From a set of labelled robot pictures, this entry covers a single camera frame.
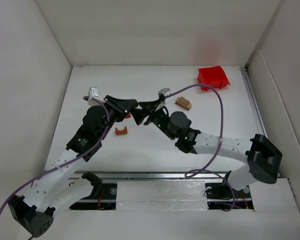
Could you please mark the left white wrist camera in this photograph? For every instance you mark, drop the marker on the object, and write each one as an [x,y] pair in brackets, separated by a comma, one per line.
[92,96]

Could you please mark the aluminium side rail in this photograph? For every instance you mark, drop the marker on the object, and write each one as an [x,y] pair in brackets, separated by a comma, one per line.
[257,112]

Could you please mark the orange arch wood block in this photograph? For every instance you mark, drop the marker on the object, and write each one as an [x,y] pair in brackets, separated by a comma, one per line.
[120,132]

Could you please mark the light long wood block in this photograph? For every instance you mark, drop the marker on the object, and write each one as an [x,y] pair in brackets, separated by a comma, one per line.
[178,100]

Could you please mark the aluminium front rail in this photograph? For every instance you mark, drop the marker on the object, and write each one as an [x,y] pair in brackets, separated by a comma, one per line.
[145,175]

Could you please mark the red plastic bin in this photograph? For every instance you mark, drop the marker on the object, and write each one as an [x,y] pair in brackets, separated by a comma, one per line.
[213,76]

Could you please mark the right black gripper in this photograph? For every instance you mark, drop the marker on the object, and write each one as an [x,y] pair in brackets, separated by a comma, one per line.
[153,114]

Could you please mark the tan cube wood block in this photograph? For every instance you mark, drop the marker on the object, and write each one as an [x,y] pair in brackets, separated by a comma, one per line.
[184,101]

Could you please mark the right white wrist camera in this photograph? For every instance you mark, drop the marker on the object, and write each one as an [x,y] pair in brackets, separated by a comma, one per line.
[163,93]

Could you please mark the reddish long wood block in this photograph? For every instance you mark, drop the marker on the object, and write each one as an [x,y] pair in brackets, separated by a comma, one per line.
[187,107]

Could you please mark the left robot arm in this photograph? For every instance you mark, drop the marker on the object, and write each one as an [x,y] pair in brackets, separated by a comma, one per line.
[36,209]

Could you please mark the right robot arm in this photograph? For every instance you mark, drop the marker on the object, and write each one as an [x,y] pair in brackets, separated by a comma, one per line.
[234,148]

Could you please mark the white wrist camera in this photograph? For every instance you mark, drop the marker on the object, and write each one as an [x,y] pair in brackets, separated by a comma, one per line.
[92,96]
[163,93]

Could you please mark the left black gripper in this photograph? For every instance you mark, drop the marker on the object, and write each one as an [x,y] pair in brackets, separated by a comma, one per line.
[115,106]

